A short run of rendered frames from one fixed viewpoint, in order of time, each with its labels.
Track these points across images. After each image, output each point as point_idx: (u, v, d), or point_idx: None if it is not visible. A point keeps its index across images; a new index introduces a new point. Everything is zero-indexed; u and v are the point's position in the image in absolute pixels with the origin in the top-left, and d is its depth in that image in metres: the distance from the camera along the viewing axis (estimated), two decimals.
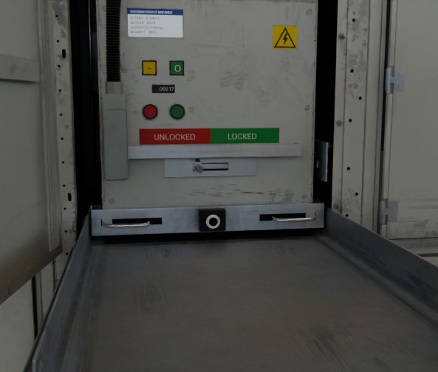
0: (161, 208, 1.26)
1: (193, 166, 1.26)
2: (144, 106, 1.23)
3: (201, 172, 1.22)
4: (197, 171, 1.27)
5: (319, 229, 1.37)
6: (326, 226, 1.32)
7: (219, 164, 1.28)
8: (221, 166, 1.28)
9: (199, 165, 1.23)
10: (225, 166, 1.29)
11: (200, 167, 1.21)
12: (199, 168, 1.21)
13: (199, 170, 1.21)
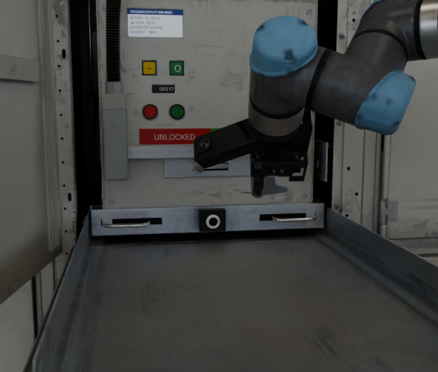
0: (161, 208, 1.26)
1: (193, 166, 1.26)
2: (144, 106, 1.23)
3: (201, 172, 1.22)
4: (197, 171, 1.27)
5: (319, 229, 1.37)
6: (326, 226, 1.32)
7: (219, 164, 1.28)
8: (221, 166, 1.28)
9: (199, 165, 1.23)
10: (225, 166, 1.29)
11: (200, 167, 1.21)
12: (199, 168, 1.21)
13: (199, 170, 1.21)
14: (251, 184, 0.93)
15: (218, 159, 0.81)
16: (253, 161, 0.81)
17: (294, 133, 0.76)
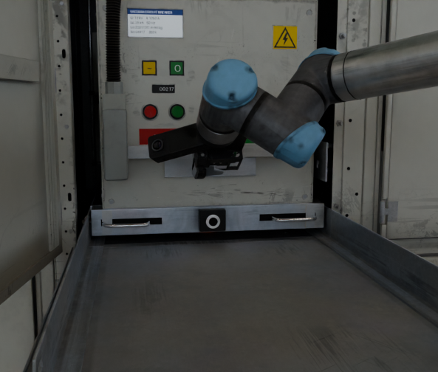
0: (161, 208, 1.26)
1: None
2: (144, 106, 1.23)
3: None
4: None
5: (319, 229, 1.37)
6: (326, 226, 1.32)
7: None
8: (221, 166, 1.28)
9: None
10: (225, 166, 1.29)
11: None
12: None
13: None
14: (192, 167, 1.11)
15: (170, 157, 0.98)
16: (199, 157, 0.99)
17: (233, 140, 0.94)
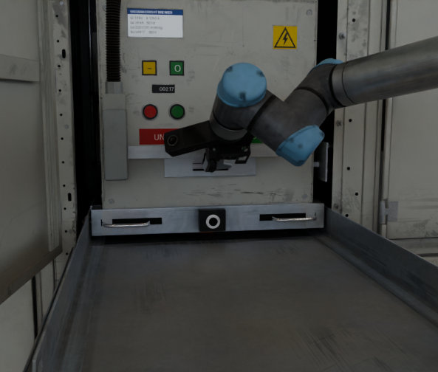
0: (161, 208, 1.26)
1: None
2: (144, 106, 1.23)
3: (212, 172, 1.22)
4: None
5: (319, 229, 1.37)
6: (326, 226, 1.32)
7: None
8: None
9: None
10: None
11: None
12: None
13: None
14: (202, 161, 1.20)
15: (184, 151, 1.07)
16: (210, 151, 1.08)
17: (243, 136, 1.03)
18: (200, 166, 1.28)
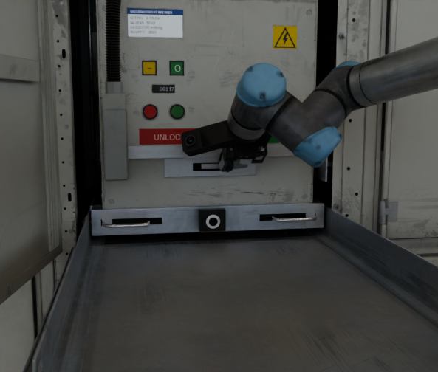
0: (161, 208, 1.26)
1: None
2: (144, 106, 1.23)
3: (228, 171, 1.23)
4: None
5: (319, 229, 1.37)
6: (326, 226, 1.32)
7: None
8: None
9: None
10: None
11: None
12: None
13: None
14: (218, 161, 1.21)
15: (202, 151, 1.08)
16: (227, 151, 1.09)
17: (261, 136, 1.04)
18: (215, 166, 1.28)
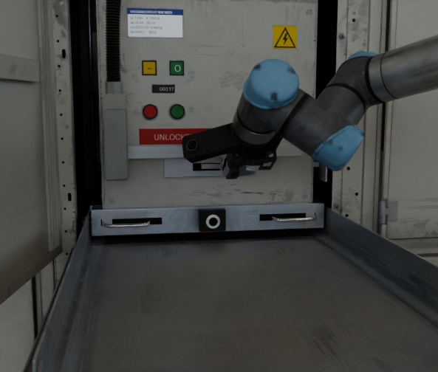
0: (161, 208, 1.26)
1: (219, 165, 1.27)
2: (144, 106, 1.23)
3: None
4: (223, 170, 1.27)
5: (319, 229, 1.37)
6: (326, 226, 1.32)
7: None
8: None
9: None
10: None
11: None
12: None
13: None
14: (222, 167, 1.11)
15: (204, 157, 0.98)
16: (233, 157, 0.99)
17: (269, 140, 0.94)
18: (215, 166, 1.28)
